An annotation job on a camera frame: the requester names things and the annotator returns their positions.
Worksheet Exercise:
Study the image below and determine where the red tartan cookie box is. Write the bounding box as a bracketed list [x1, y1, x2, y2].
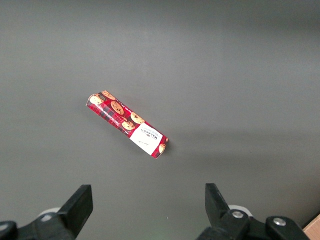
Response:
[85, 90, 169, 160]

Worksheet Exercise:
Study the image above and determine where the wooden drawer cabinet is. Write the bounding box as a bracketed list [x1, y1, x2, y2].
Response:
[301, 212, 320, 240]

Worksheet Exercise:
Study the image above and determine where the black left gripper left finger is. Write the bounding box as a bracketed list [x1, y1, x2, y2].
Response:
[0, 184, 94, 240]

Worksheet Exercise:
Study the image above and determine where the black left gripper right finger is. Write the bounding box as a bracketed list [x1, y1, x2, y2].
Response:
[196, 183, 311, 240]

